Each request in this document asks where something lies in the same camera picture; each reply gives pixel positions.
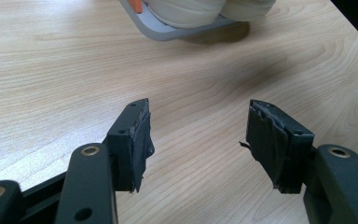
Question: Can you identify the white two-tier shoe rack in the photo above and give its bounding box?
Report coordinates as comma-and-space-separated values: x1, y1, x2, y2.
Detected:
119, 0, 250, 42

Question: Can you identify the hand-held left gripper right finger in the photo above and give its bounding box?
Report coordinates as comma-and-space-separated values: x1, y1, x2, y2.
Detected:
239, 99, 315, 194

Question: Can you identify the cream clog shoe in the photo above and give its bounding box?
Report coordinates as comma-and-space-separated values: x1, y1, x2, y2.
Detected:
143, 0, 231, 30
220, 0, 277, 22

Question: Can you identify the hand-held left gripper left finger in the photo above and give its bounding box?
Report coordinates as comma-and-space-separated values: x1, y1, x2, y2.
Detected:
105, 98, 156, 194

